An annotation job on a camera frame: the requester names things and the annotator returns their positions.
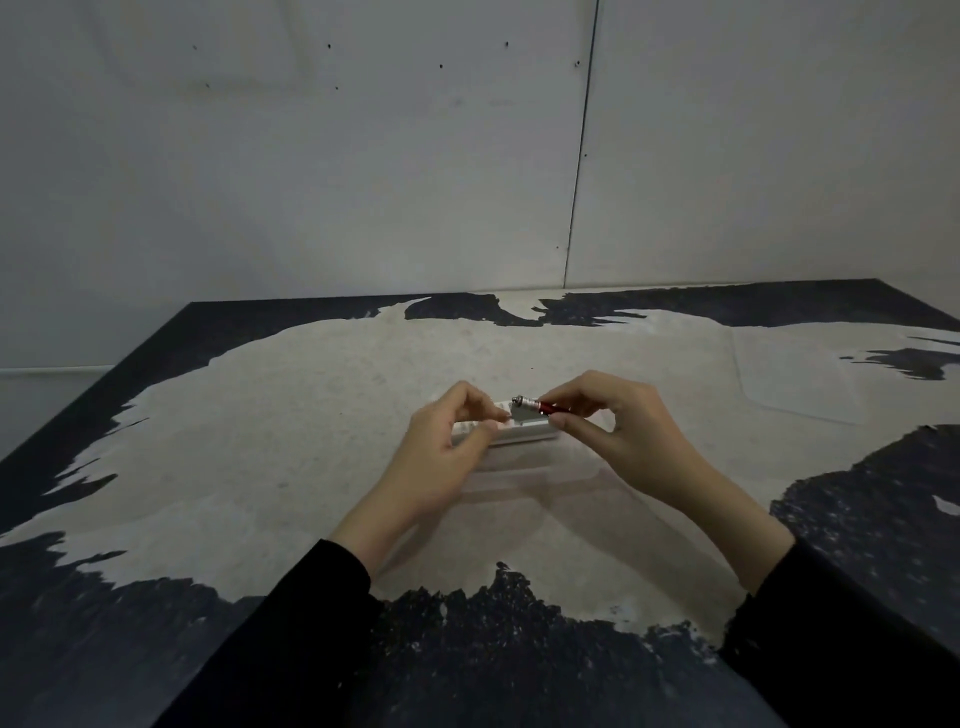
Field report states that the person's left hand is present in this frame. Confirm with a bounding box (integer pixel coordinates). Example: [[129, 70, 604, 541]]
[[373, 380, 512, 528]]

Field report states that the person's right hand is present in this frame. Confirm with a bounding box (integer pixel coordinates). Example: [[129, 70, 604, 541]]
[[537, 370, 704, 513]]

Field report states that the white remote control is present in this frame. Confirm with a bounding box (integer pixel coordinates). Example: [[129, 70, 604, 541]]
[[451, 404, 564, 450]]

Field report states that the red and silver pen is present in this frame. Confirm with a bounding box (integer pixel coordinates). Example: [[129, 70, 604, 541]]
[[510, 395, 573, 418]]

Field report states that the transparent plastic lid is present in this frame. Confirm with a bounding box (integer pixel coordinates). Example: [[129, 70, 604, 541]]
[[729, 326, 866, 427]]

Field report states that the person's right forearm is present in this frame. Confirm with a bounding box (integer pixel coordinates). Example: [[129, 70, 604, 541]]
[[658, 466, 960, 728]]

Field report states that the person's left forearm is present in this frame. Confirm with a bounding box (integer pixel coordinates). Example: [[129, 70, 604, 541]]
[[155, 487, 445, 728]]

